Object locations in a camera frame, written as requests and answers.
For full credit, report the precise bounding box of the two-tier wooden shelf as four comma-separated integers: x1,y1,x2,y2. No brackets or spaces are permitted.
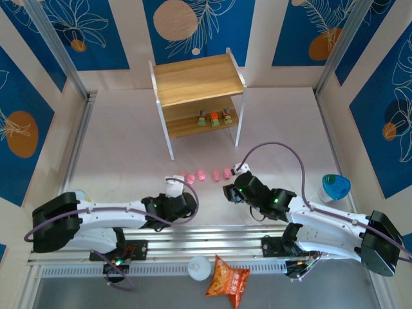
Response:
148,47,248,161

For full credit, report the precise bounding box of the aluminium frame post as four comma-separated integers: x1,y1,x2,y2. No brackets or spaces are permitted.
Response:
314,0,384,97
23,0,97,101

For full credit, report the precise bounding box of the white slotted cable duct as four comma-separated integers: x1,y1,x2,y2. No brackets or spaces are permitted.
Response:
40,259,290,278

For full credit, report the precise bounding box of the aluminium side rail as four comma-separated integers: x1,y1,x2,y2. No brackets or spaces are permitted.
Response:
17,91,97,309
315,91,398,309

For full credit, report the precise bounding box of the aluminium rail base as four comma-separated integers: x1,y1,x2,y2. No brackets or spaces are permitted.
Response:
28,224,384,263

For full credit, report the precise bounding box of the blue lid plastic container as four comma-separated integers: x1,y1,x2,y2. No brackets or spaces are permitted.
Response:
317,173,351,204

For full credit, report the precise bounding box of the orange snack bag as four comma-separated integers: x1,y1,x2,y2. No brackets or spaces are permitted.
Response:
205,254,251,309

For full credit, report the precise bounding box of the tin can with pull tab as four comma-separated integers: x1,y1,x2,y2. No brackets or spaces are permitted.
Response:
72,189,94,203

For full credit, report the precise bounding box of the white round lid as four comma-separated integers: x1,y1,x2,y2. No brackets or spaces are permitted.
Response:
187,256,212,282

